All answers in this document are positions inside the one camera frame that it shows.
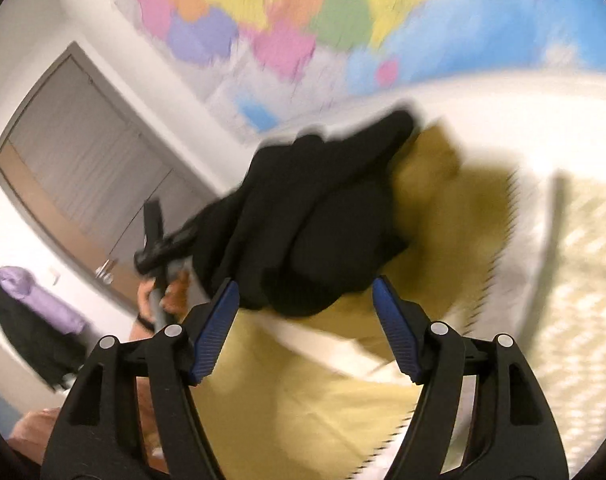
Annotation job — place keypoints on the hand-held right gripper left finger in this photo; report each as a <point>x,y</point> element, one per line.
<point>215,335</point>

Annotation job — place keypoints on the large colourful world map poster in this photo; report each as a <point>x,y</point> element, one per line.
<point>333,25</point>

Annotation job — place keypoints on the person's left hand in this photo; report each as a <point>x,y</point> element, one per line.
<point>145,305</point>

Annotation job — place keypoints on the person's left forearm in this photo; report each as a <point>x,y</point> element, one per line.
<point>143,410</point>

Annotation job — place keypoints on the mustard yellow garment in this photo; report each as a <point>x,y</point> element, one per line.
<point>303,410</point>

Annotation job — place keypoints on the black garment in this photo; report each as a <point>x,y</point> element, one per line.
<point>308,220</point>
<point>38,355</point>

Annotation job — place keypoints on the black hanging garment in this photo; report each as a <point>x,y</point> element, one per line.
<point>38,355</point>

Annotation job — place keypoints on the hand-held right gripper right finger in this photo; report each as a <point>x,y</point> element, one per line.
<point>398,332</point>

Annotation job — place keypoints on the grey lattice patterned blanket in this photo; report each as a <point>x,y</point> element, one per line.
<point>578,310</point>

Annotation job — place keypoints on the grey door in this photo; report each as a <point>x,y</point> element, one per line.
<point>83,160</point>

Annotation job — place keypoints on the purple hanging garment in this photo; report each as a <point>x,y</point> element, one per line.
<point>38,295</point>

